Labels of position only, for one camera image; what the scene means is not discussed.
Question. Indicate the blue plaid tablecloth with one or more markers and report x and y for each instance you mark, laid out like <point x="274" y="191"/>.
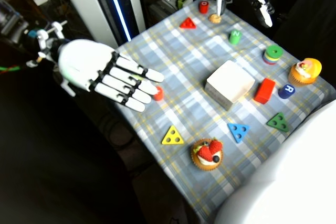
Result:
<point x="189" y="77"/>

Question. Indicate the white paper box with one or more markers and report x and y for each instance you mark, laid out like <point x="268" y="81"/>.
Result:
<point x="229" y="81"/>

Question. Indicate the red cylinder with letter O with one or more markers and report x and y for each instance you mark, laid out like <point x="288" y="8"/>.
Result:
<point x="203" y="7"/>

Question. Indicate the green adaptor plug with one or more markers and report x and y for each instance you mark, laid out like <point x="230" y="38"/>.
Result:
<point x="181" y="2"/>

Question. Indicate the toy cupcake with strawberries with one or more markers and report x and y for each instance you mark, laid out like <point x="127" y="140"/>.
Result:
<point x="207" y="154"/>

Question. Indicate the red triangle block with holes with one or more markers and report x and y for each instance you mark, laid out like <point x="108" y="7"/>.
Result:
<point x="188" y="24"/>

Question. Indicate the yellow triangle block with holes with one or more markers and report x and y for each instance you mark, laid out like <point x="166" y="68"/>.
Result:
<point x="172" y="137"/>

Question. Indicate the toy cupcake with yellow topping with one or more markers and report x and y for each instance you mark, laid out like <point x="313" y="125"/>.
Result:
<point x="304" y="73"/>

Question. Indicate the blue cylinder with letter R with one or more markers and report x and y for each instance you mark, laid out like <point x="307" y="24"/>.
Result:
<point x="286" y="92"/>

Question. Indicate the red rectangular block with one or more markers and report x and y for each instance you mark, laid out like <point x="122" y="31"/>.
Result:
<point x="264" y="90"/>

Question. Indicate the green triangle block with holes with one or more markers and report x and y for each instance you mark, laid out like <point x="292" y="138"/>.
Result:
<point x="278" y="123"/>

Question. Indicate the white power strip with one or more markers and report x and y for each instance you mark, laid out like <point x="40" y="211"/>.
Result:
<point x="169" y="1"/>

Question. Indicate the white column with blue light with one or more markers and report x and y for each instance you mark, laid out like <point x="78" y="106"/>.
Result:
<point x="89" y="6"/>

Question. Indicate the red cylinder with white cross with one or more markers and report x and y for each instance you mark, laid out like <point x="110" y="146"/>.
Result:
<point x="158" y="95"/>

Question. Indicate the green cylinder with letter N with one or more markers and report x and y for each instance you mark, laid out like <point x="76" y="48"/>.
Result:
<point x="235" y="37"/>

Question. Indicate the white robot body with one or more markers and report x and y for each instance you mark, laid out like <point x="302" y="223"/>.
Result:
<point x="288" y="176"/>

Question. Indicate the blue triangle block with holes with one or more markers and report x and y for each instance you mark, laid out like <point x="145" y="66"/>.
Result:
<point x="238" y="132"/>

